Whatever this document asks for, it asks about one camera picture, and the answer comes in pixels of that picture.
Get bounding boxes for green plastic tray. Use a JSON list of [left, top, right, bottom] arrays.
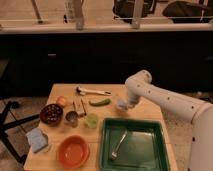
[[99, 118, 171, 171]]

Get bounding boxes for light green cup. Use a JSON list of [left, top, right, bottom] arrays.
[[85, 113, 98, 129]]

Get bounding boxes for orange fruit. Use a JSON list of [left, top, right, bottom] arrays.
[[56, 96, 67, 107]]

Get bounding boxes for grey blue towel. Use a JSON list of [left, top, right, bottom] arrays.
[[116, 99, 130, 111]]

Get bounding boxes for small metal cup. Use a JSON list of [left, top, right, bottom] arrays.
[[65, 111, 78, 128]]

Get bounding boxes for orange bowl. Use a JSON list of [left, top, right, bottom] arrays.
[[56, 135, 90, 169]]

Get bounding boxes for metal fork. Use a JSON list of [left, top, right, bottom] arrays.
[[110, 131, 128, 160]]

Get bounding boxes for green pepper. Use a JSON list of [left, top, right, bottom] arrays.
[[89, 98, 111, 107]]

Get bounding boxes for dark red colander bowl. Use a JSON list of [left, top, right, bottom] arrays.
[[39, 104, 63, 126]]

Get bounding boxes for blue sponge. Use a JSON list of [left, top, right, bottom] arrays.
[[26, 128, 48, 153]]

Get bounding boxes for wooden brown block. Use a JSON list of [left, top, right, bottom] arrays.
[[73, 100, 86, 117]]

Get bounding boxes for black chair base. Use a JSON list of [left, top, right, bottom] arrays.
[[0, 101, 39, 164]]

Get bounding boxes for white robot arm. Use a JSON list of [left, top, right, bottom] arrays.
[[125, 70, 213, 171]]

